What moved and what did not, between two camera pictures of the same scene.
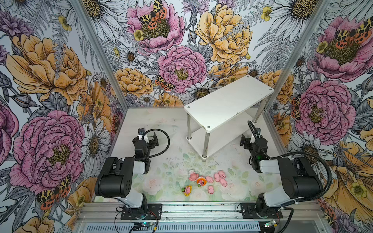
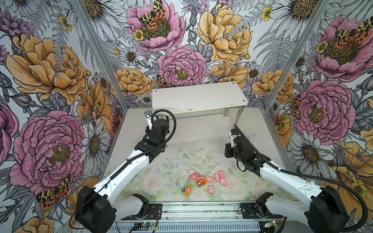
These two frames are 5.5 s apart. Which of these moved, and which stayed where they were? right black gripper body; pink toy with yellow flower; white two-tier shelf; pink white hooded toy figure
Moved: white two-tier shelf; right black gripper body
Stayed: pink toy with yellow flower; pink white hooded toy figure
